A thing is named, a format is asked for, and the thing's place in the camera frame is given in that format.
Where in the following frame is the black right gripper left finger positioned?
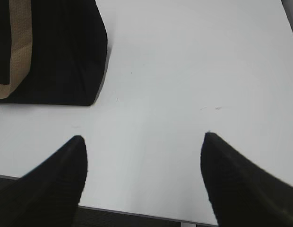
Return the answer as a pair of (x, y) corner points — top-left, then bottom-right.
(0, 136), (88, 227)

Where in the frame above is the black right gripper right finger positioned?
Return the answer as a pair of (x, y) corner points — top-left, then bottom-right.
(200, 132), (293, 227)

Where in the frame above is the black fabric bag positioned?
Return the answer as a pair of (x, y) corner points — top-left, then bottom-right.
(0, 0), (108, 106)

